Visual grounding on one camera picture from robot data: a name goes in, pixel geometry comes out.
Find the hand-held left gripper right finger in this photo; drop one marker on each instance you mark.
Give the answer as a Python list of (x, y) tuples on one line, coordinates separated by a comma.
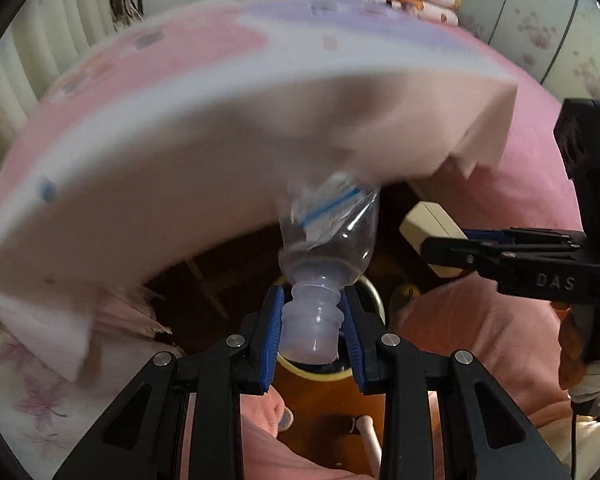
[(354, 340)]

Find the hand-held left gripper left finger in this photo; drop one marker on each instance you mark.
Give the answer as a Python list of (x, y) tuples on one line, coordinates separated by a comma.
[(272, 340)]

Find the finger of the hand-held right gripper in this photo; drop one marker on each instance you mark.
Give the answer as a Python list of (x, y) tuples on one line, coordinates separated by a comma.
[(485, 234), (455, 255)]

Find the beige cardboard box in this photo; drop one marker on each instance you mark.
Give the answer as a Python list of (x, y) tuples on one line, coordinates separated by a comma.
[(430, 220)]

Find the blue trash bin yellow rim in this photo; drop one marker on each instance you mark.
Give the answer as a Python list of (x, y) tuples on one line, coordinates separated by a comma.
[(315, 372)]

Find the clear plastic bottle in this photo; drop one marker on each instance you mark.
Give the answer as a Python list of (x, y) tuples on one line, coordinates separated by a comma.
[(325, 260)]

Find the person's right hand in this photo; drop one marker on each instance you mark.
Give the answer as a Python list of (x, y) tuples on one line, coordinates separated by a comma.
[(570, 345)]

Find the small yellow object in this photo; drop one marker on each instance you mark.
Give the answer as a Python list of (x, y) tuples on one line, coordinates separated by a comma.
[(405, 297)]

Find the pink white slipper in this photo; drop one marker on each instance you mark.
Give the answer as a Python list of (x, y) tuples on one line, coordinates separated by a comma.
[(286, 417)]

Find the pink blanket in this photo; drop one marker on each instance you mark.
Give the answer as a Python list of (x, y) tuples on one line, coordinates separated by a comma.
[(520, 160)]

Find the person's right leg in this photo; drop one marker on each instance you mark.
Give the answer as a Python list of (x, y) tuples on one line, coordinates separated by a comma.
[(480, 340)]

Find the person's leg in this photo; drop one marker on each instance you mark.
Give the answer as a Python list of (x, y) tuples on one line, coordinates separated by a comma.
[(260, 435), (480, 340)]

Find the person's left leg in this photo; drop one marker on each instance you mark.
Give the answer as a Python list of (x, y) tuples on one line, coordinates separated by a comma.
[(260, 435)]

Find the white rod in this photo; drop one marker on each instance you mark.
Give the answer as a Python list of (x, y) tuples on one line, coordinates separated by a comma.
[(370, 445)]

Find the cartoon printed tablecloth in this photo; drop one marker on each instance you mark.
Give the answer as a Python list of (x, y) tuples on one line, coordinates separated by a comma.
[(180, 160)]

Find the floral wardrobe doors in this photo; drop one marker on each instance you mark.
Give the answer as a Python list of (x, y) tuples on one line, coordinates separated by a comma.
[(530, 20)]

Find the wooden table frame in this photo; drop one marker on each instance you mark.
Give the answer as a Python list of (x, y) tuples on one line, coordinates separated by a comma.
[(207, 285)]

